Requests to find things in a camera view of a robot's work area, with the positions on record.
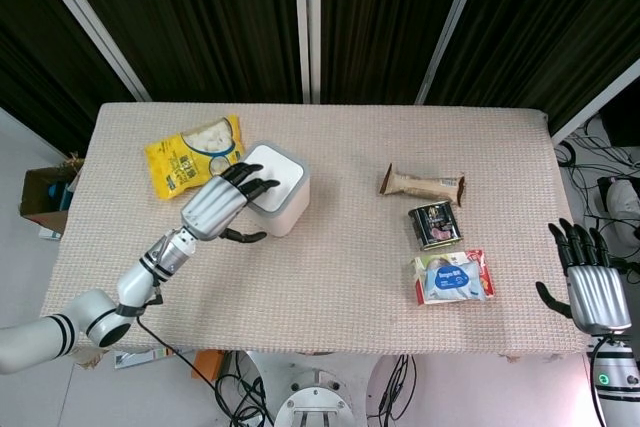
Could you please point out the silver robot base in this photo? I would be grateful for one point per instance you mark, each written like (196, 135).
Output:
(315, 397)

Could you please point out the yellow snack bag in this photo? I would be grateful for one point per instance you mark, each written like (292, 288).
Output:
(192, 157)

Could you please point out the orange box under table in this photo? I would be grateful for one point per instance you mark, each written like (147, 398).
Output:
(207, 364)

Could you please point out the beige woven tablecloth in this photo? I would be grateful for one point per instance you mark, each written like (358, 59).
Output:
(320, 257)

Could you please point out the blue white wet wipes pack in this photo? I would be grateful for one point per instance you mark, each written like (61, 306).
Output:
(454, 278)

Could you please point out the black luncheon meat tin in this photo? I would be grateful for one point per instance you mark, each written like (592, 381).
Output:
(436, 227)

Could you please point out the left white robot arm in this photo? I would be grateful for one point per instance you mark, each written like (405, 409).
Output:
(100, 309)

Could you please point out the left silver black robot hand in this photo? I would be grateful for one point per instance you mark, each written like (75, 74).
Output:
(212, 202)

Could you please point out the white square container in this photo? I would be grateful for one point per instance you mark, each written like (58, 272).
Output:
(277, 194)

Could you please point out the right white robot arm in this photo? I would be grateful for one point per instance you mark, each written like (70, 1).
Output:
(616, 377)

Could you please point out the white partition frame post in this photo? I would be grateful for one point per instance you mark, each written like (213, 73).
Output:
(450, 22)
(95, 22)
(597, 99)
(307, 24)

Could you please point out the brown wrapped snack bar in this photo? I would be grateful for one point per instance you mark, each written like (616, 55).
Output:
(425, 186)

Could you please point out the dark green curtain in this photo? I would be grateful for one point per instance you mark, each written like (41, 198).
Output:
(210, 22)

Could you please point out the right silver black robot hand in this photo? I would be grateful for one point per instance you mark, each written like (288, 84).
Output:
(595, 292)

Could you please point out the brown cardboard box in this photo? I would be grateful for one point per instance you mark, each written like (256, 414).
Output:
(45, 199)

